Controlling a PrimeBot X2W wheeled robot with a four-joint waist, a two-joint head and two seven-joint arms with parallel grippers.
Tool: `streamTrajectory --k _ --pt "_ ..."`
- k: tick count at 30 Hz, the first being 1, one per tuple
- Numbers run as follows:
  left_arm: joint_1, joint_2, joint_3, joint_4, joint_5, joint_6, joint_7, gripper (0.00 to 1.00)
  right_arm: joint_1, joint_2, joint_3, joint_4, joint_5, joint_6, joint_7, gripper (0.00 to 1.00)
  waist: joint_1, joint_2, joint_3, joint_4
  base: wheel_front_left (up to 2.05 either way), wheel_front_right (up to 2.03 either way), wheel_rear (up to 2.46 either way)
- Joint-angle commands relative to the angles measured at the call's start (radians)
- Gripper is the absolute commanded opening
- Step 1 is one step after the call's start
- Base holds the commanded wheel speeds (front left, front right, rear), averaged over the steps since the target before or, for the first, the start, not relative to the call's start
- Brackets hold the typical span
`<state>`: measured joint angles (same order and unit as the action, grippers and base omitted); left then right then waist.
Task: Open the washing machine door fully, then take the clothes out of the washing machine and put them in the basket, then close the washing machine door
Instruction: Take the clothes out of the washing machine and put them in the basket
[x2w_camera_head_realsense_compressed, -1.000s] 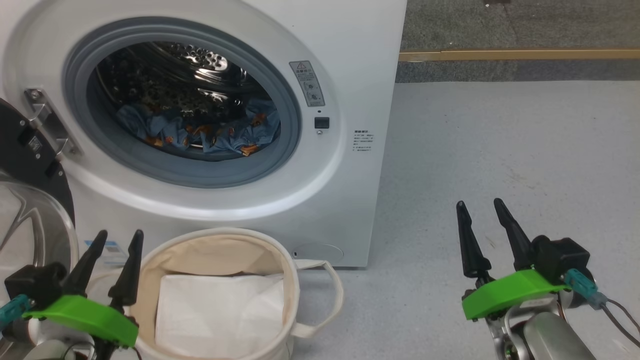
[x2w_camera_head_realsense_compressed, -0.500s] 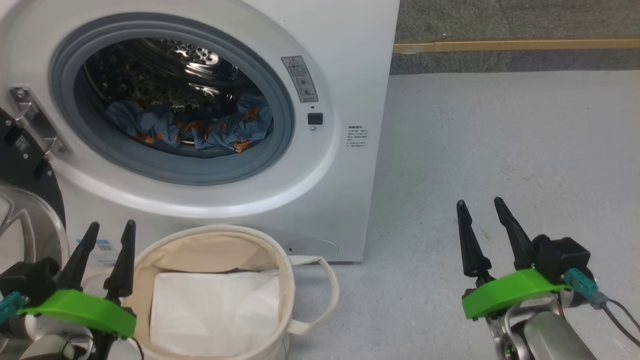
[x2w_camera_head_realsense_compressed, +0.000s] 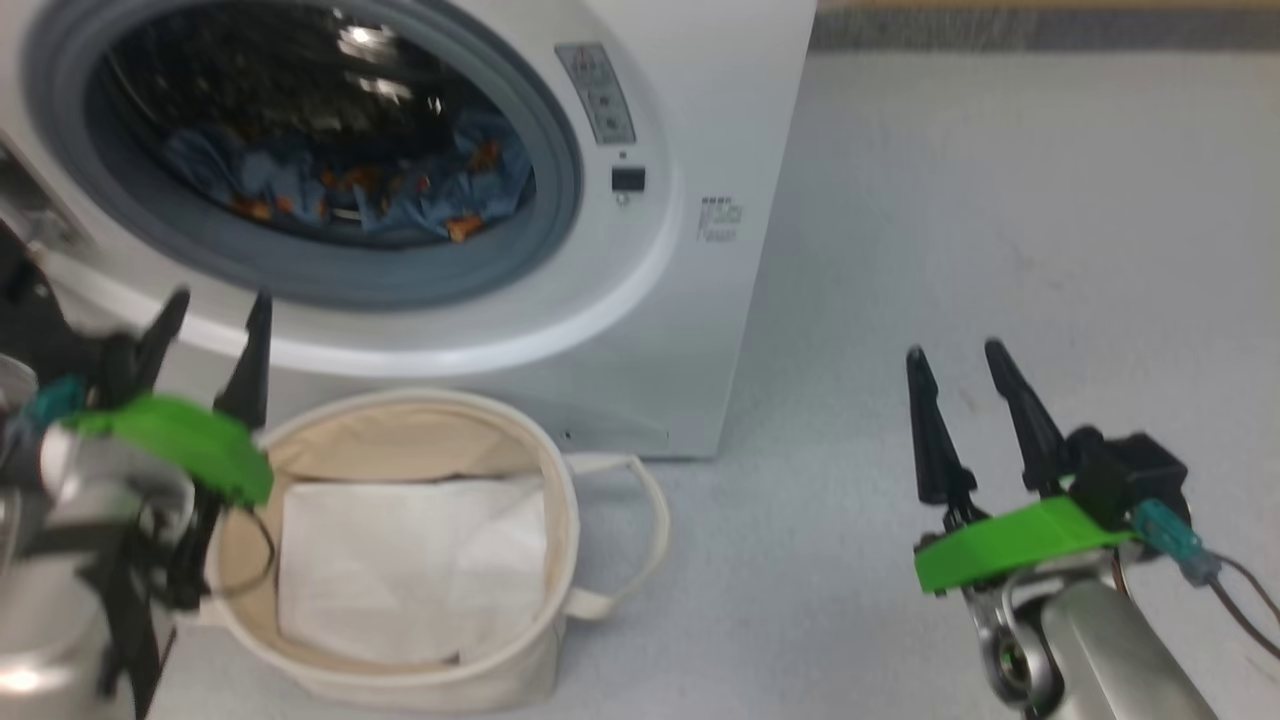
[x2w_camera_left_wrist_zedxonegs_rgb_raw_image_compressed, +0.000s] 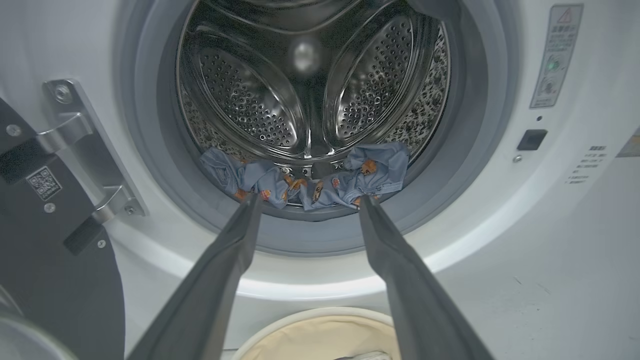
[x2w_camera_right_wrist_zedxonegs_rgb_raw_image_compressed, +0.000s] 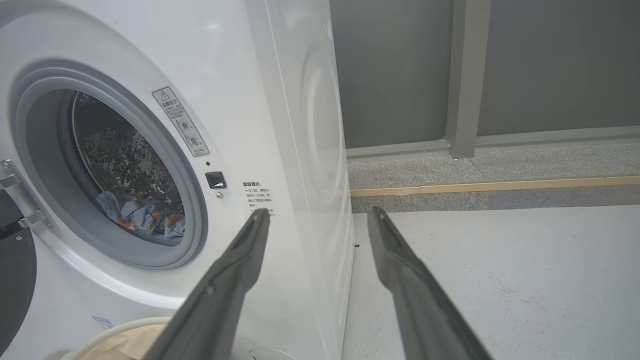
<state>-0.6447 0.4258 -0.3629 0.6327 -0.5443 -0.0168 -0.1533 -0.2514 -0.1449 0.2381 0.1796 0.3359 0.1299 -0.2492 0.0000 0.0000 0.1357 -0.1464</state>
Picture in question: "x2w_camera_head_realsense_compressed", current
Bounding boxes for teal right cable connector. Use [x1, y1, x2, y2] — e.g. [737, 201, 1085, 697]
[1133, 499, 1223, 587]

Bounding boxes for blue patterned garment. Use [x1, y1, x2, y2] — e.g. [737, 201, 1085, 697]
[163, 108, 537, 247]

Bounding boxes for cream fabric laundry basket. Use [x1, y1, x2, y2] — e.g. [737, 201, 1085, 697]
[198, 387, 672, 714]

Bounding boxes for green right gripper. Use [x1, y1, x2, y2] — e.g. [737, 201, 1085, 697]
[905, 339, 1137, 595]

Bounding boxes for metal door hinge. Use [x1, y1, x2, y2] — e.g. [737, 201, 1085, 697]
[0, 145, 89, 253]

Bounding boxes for teal cable connector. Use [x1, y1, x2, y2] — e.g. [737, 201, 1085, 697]
[22, 377, 89, 429]
[1133, 499, 1223, 587]

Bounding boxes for white washing machine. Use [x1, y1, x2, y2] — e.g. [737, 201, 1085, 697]
[0, 0, 819, 462]

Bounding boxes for thin dark right arm cable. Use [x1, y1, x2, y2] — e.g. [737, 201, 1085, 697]
[1195, 553, 1280, 663]

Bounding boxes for grey warning sticker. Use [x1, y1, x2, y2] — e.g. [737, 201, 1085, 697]
[554, 41, 638, 148]

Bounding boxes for small printed text label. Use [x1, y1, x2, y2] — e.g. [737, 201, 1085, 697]
[696, 196, 744, 245]

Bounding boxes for stainless steel washing machine drum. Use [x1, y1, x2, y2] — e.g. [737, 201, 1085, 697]
[98, 0, 501, 241]

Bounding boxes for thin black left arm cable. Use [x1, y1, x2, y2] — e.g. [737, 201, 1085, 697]
[100, 490, 277, 701]

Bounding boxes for teal left cable connector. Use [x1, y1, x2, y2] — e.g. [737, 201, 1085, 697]
[22, 377, 89, 429]

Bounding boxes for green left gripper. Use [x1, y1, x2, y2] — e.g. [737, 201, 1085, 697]
[60, 287, 274, 506]

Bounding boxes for black round washer door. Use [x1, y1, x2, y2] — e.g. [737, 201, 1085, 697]
[0, 222, 101, 401]

